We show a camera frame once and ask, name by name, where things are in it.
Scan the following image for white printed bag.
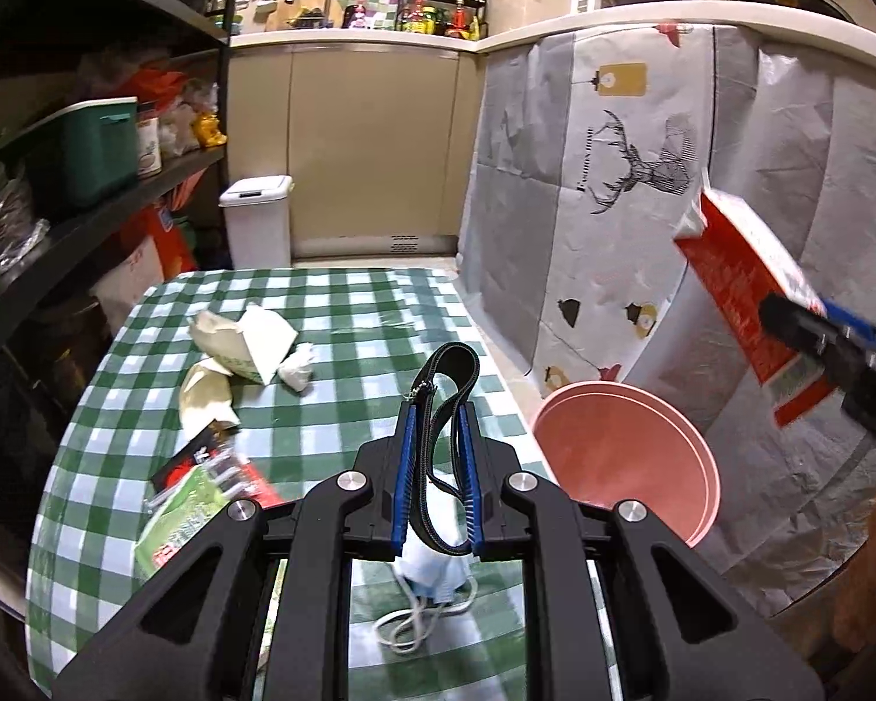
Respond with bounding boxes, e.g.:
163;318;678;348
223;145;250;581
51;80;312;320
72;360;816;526
91;236;164;335

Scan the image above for chrome kitchen faucet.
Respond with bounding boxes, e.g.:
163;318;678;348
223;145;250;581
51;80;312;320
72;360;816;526
291;0;333;29

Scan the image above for yellow toy figure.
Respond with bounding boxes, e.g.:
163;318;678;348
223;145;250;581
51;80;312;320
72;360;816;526
191;111;227;149

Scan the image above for small white tissue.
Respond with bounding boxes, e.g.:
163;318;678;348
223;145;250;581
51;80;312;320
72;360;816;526
278;343;316;393

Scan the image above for red orange bag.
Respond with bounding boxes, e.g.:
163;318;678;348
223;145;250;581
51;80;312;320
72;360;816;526
118;199;197;280

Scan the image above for blue white face mask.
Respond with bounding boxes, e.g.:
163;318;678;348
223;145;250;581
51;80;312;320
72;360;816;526
373;529;478;655

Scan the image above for black metal storage shelf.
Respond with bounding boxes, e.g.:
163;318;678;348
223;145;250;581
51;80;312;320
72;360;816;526
0;0;248;410

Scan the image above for cream paper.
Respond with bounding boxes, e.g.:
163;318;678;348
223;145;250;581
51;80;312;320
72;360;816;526
178;358;240;440

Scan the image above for red black snack wrapper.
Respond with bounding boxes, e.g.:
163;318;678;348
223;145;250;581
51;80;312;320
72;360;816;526
147;421;283;511

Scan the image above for green panda snack packet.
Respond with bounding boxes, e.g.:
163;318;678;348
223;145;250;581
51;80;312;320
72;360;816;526
134;467;227;578

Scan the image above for red medicine box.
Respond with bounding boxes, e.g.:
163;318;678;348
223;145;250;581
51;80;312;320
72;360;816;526
674;182;836;427

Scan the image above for green plastic storage box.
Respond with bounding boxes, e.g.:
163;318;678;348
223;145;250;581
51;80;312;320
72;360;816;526
9;96;137;209

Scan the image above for beige kitchen cabinet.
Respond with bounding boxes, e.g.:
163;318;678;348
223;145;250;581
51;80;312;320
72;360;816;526
224;30;484;258

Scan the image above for black elastic band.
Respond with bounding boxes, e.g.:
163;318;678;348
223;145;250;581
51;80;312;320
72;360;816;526
409;342;479;557

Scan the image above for white pedal trash bin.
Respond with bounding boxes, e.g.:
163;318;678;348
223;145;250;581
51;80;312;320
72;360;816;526
220;174;293;269

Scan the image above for green white checkered tablecloth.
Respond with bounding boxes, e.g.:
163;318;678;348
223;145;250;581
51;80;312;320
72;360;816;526
26;268;554;699

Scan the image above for pink plastic bucket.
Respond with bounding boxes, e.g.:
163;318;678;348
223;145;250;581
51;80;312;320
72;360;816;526
531;381;721;547

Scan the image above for black spice rack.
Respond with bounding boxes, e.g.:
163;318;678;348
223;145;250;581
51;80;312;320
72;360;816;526
394;0;489;41

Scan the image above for white labelled jar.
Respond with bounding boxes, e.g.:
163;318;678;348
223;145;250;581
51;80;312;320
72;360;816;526
137;116;162;178

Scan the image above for grey deer print cloth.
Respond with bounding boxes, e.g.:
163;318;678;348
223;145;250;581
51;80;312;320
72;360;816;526
460;26;876;616

